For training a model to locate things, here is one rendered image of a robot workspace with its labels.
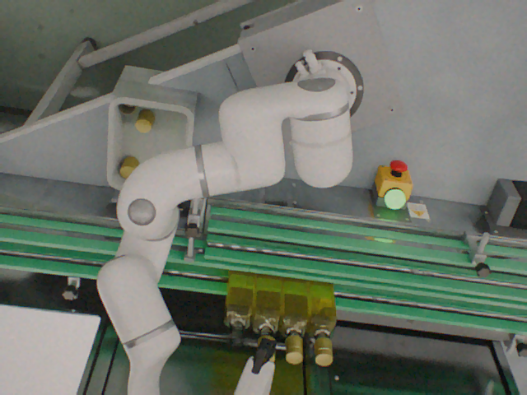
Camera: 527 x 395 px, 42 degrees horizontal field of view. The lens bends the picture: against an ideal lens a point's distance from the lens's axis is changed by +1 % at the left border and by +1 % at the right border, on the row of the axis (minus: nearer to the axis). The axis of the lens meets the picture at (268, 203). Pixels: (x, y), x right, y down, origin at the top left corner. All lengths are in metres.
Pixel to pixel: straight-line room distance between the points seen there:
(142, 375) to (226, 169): 0.34
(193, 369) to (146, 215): 0.52
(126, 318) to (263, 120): 0.36
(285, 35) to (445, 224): 0.56
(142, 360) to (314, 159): 0.40
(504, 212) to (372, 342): 0.43
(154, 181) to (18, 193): 0.62
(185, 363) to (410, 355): 0.54
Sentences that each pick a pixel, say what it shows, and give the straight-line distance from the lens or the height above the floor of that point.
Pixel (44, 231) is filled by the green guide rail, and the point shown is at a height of 0.92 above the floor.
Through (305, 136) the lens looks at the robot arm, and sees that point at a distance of 1.03.
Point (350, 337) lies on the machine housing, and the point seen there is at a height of 0.92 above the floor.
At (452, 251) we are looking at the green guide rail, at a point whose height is 0.93.
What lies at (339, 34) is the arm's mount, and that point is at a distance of 1.30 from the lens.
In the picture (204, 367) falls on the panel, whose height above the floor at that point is 1.10.
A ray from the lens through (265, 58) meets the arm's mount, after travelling 1.32.
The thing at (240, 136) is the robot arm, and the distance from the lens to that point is 1.01.
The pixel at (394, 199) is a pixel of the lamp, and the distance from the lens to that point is 1.49.
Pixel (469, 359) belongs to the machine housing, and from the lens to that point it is 1.72.
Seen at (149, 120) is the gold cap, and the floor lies 0.81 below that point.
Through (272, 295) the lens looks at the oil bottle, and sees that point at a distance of 1.42.
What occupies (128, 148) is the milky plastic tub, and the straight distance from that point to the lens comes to 1.54.
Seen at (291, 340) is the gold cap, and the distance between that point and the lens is 1.35.
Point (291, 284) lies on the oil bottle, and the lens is 1.46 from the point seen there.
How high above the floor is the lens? 2.08
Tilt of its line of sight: 56 degrees down
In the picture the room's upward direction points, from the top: 179 degrees counter-clockwise
